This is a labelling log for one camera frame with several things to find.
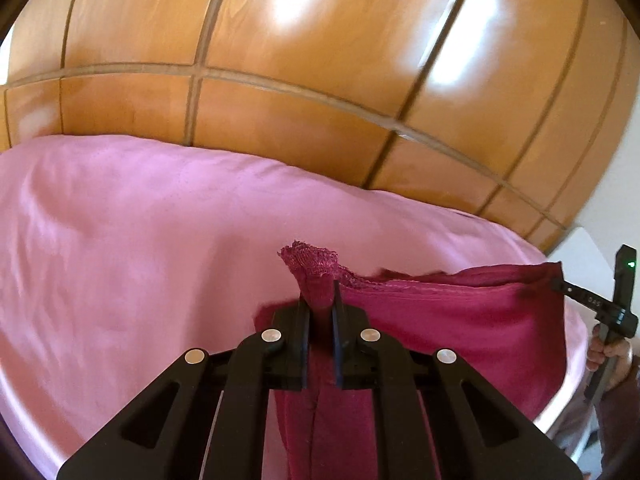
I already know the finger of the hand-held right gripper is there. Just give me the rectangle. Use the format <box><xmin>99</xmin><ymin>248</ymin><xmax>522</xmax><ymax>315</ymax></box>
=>
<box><xmin>552</xmin><ymin>278</ymin><xmax>627</xmax><ymax>324</ymax></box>

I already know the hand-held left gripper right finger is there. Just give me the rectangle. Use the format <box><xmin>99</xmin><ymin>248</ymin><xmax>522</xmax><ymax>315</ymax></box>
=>
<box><xmin>330</xmin><ymin>282</ymin><xmax>584</xmax><ymax>480</ymax></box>

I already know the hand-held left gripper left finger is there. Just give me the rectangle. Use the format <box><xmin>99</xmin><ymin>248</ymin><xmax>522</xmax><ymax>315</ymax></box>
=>
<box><xmin>56</xmin><ymin>286</ymin><xmax>311</xmax><ymax>480</ymax></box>

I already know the maroon lace-trimmed garment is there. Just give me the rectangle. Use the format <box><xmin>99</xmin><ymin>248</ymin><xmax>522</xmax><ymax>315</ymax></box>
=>
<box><xmin>252</xmin><ymin>240</ymin><xmax>569</xmax><ymax>480</ymax></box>

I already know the person's right forearm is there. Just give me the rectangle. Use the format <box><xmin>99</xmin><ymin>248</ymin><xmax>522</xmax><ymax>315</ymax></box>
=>
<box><xmin>594</xmin><ymin>360</ymin><xmax>640</xmax><ymax>480</ymax></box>

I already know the person's right hand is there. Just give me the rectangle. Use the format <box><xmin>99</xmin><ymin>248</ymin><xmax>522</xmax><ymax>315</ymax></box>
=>
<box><xmin>585</xmin><ymin>322</ymin><xmax>635</xmax><ymax>374</ymax></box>

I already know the white furniture panel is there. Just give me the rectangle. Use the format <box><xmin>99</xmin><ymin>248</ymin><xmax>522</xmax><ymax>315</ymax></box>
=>
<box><xmin>542</xmin><ymin>226</ymin><xmax>627</xmax><ymax>431</ymax></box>

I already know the pink bedsheet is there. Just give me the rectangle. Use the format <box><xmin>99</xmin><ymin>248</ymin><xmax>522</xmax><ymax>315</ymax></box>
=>
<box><xmin>0</xmin><ymin>134</ymin><xmax>589</xmax><ymax>480</ymax></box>

